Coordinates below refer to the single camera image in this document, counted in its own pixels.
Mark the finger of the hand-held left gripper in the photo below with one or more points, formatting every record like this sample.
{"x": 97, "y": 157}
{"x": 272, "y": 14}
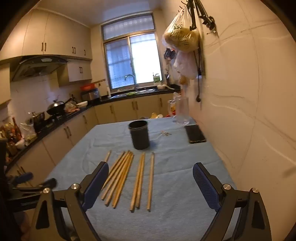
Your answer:
{"x": 23, "y": 177}
{"x": 49, "y": 183}

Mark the red plastic basin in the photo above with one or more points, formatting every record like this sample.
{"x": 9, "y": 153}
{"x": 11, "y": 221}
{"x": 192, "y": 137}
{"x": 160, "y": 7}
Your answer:
{"x": 87, "y": 87}

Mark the metal sink faucet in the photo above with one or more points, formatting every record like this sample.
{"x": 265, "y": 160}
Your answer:
{"x": 135, "y": 84}

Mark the blue hanging cloth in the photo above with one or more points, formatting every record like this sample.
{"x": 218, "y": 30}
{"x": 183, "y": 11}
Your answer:
{"x": 168, "y": 54}

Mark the crumpled clear plastic bag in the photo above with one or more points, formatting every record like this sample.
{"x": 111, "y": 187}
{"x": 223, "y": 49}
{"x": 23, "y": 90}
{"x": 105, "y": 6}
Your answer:
{"x": 176, "y": 95}

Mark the small brown hanging bag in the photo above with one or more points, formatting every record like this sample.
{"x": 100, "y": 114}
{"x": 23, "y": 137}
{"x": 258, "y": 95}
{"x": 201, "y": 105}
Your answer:
{"x": 182, "y": 80}

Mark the small beige wall cabinet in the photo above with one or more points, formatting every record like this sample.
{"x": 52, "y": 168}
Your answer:
{"x": 76, "y": 70}

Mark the metal cooking pot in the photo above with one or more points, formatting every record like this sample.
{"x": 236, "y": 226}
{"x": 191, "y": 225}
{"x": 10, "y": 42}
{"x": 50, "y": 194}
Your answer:
{"x": 39, "y": 120}

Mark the narrow beige wall cabinet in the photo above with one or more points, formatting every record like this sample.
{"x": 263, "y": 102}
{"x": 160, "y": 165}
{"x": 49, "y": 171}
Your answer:
{"x": 4, "y": 85}

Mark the small metal keys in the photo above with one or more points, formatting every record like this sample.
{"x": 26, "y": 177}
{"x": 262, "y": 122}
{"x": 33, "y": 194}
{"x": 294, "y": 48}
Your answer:
{"x": 164, "y": 133}

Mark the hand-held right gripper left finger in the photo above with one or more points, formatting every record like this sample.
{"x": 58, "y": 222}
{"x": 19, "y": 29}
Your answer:
{"x": 96, "y": 185}

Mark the metal countertop appliance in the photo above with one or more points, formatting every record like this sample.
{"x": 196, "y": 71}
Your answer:
{"x": 90, "y": 95}

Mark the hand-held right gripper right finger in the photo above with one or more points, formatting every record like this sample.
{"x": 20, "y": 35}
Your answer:
{"x": 205, "y": 183}

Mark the black wok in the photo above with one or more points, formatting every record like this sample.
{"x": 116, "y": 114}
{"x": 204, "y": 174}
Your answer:
{"x": 55, "y": 107}

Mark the hanging bag with yellow contents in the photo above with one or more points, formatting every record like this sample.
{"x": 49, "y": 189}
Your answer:
{"x": 185, "y": 39}

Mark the cluster of condiment bottles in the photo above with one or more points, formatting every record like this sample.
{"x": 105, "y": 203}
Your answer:
{"x": 11, "y": 136}

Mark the black smartphone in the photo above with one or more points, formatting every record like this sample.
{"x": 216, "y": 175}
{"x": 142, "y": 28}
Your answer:
{"x": 195, "y": 134}

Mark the white hanging plastic bag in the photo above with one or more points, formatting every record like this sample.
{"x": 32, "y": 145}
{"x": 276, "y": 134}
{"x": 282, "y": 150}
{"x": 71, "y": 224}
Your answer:
{"x": 185, "y": 64}

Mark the clear glass pitcher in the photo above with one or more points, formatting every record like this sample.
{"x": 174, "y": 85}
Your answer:
{"x": 182, "y": 111}

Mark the clear food bag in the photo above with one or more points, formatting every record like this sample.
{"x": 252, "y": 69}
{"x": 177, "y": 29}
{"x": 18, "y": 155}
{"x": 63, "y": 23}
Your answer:
{"x": 70, "y": 106}

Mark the white dish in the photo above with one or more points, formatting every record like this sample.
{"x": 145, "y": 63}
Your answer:
{"x": 161, "y": 87}

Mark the green dish soap bottle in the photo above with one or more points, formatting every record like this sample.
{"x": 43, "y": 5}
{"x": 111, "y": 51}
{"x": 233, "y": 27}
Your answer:
{"x": 157, "y": 79}

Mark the light blue tablecloth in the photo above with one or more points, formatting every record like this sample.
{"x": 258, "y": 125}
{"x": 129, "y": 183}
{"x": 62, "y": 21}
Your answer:
{"x": 175, "y": 162}

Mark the black range hood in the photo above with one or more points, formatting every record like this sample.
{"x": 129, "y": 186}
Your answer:
{"x": 39, "y": 66}

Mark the green dishcloth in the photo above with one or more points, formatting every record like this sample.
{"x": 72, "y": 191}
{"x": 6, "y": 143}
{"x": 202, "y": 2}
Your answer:
{"x": 131, "y": 93}

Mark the beige upper wall cabinets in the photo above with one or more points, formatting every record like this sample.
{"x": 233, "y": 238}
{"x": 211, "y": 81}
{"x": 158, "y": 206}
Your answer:
{"x": 57, "y": 34}

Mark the black utensil holder cup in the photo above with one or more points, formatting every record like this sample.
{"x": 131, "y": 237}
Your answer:
{"x": 140, "y": 136}

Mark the kitchen window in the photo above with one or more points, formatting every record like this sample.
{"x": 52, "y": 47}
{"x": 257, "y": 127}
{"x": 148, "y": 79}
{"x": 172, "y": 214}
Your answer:
{"x": 143, "y": 60}

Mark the wooden chopstick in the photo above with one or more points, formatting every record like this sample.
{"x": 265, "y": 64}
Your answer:
{"x": 113, "y": 176}
{"x": 120, "y": 178}
{"x": 107, "y": 156}
{"x": 123, "y": 180}
{"x": 137, "y": 182}
{"x": 150, "y": 180}
{"x": 141, "y": 180}
{"x": 117, "y": 178}

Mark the black kitchen countertop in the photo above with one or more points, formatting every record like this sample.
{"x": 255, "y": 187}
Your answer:
{"x": 120, "y": 97}

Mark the small white bowl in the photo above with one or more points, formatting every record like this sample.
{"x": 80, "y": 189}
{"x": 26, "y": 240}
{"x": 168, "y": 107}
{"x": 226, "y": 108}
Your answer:
{"x": 20, "y": 144}

